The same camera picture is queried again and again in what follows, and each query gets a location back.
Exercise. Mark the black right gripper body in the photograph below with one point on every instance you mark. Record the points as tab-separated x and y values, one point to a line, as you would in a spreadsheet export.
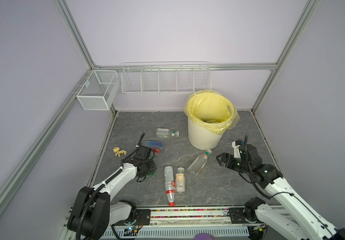
235	164

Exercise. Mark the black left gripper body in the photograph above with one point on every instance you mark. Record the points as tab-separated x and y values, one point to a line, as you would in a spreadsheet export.
150	167

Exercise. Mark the clear bottle red cap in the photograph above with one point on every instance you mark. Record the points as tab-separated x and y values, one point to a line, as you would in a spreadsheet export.
169	185

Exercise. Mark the clear square bottle green cap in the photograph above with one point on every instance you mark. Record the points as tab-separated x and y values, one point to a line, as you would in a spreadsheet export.
198	164

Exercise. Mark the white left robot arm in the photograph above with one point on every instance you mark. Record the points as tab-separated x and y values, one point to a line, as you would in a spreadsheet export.
93	211

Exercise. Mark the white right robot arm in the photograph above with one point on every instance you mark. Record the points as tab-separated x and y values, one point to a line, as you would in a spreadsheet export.
271	184

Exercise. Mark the white ribbed trash bin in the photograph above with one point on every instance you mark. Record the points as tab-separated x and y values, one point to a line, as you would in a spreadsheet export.
202	138

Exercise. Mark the yellow bin liner bag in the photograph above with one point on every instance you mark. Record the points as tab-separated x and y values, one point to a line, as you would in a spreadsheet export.
212	111

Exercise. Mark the small bottle blue red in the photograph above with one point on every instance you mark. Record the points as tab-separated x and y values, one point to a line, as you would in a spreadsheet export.
156	146

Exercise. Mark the small beige object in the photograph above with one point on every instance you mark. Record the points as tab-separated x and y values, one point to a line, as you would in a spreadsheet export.
118	151

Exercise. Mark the clear bottle far green cap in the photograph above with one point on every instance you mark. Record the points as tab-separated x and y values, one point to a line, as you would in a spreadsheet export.
164	133

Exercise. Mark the white bottle orange label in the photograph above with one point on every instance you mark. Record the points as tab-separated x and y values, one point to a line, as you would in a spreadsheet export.
180	180

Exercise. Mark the white mesh box basket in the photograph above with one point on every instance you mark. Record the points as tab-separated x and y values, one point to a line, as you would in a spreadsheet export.
99	90

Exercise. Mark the purple object bottom edge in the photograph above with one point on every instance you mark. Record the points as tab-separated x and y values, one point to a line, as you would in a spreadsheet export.
204	236

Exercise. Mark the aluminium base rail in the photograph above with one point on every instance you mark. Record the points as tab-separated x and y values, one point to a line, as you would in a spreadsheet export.
184	223

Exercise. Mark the white wire shelf basket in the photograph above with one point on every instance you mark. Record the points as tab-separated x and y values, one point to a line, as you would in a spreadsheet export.
165	77

